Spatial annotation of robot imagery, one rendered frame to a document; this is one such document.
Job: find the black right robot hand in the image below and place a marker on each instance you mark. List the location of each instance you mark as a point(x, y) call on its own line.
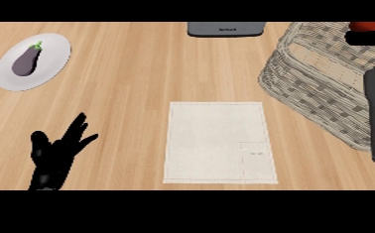
point(362, 38)

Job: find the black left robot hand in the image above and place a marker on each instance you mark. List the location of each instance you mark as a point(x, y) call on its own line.
point(55, 157)

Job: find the red bell pepper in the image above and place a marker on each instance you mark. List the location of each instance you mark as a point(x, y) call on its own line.
point(364, 26)

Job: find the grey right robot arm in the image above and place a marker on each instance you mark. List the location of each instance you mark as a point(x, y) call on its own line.
point(370, 111)

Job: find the grey wicker basket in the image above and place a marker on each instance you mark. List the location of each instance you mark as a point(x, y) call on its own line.
point(318, 78)

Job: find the white placemat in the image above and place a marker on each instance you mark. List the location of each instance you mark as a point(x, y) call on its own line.
point(218, 142)

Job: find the dark grey appliance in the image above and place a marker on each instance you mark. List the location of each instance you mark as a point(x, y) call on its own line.
point(227, 28)

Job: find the white oval plate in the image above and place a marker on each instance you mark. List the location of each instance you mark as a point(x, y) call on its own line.
point(38, 61)

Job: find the purple eggplant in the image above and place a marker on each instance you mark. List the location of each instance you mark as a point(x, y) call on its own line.
point(27, 61)

